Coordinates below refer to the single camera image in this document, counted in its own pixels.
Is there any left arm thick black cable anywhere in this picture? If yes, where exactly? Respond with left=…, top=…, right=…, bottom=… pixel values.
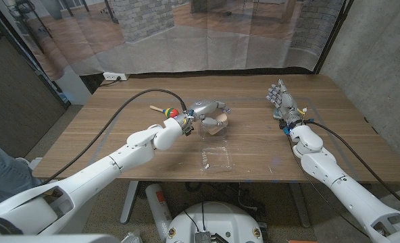
left=43, top=88, right=189, bottom=186

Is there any grey electronics module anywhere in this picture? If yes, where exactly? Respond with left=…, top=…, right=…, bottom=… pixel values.
left=195, top=231, right=230, bottom=243

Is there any clear plastic clamshell container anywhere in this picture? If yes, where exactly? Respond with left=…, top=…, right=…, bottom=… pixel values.
left=199, top=120, right=234, bottom=172

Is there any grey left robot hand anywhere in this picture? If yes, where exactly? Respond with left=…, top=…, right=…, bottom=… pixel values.
left=174, top=99, right=232, bottom=136

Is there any arm thick black cable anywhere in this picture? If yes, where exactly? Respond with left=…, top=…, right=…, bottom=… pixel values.
left=304, top=119, right=400, bottom=215
left=43, top=88, right=189, bottom=186

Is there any white cylinder with orange label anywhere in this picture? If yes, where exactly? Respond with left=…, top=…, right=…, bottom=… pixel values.
left=145, top=183, right=174, bottom=234

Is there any beige jewelry box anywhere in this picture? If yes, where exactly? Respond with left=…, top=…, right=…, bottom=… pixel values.
left=205, top=113, right=228, bottom=136

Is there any grey metal table leg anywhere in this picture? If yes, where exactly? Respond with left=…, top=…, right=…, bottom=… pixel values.
left=289, top=183, right=311, bottom=229
left=120, top=181, right=139, bottom=224

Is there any right arm thick black cable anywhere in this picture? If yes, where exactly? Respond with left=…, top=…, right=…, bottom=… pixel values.
left=304, top=119, right=400, bottom=215

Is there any black backdrop stand pole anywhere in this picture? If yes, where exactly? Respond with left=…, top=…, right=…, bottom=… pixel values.
left=313, top=0, right=355, bottom=75

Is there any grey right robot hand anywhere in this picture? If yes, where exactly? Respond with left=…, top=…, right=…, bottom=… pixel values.
left=266, top=78, right=305, bottom=129

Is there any white power strip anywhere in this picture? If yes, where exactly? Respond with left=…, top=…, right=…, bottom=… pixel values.
left=102, top=72, right=130, bottom=82

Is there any white panel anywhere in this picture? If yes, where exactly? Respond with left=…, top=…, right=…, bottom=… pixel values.
left=56, top=67, right=93, bottom=105

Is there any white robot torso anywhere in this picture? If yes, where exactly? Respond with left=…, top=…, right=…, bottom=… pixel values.
left=165, top=201, right=264, bottom=243

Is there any colourful wooden maraca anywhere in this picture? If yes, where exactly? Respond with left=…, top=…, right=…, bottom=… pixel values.
left=149, top=105, right=180, bottom=119

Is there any printed room backdrop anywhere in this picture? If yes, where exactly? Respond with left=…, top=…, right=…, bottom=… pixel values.
left=0, top=0, right=348, bottom=82

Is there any person in blue jeans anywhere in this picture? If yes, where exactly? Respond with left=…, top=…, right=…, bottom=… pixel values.
left=0, top=136, right=42, bottom=213

